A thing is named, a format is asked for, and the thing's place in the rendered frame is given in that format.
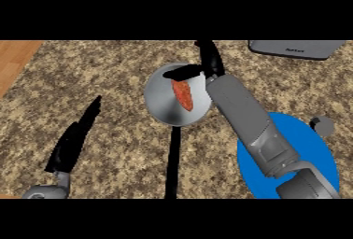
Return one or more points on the blue plate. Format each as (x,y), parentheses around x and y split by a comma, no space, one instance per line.
(311,152)

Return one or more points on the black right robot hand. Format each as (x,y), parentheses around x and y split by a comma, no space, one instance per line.
(210,60)

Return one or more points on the flat grey appliance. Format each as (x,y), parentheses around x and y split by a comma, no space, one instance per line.
(294,48)

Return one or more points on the small grey round knob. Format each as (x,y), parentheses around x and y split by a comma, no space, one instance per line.
(324,126)

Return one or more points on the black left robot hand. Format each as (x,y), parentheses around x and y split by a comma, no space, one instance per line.
(76,137)

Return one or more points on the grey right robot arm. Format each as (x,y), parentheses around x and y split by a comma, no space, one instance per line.
(244,115)

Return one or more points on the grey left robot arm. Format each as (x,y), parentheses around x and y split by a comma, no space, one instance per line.
(48,190)

